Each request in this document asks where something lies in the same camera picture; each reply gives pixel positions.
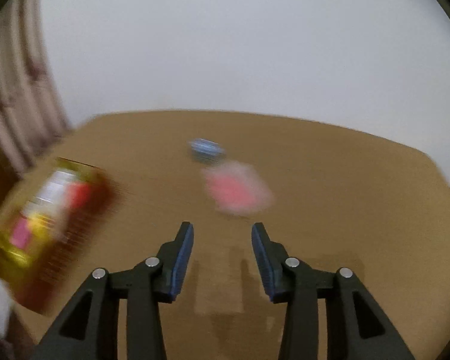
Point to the patterned curtain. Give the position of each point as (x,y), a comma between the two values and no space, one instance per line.
(18,101)

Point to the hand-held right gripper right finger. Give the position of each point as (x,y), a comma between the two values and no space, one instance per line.
(264,266)

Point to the clear box with pink pad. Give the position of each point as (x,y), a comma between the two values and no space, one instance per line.
(232,191)

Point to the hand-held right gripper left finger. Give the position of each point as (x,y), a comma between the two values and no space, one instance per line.
(180,266)

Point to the red tin box gold interior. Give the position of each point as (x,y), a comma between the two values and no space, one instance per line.
(75,240)

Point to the small blue cube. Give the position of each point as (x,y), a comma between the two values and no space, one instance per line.
(206,150)

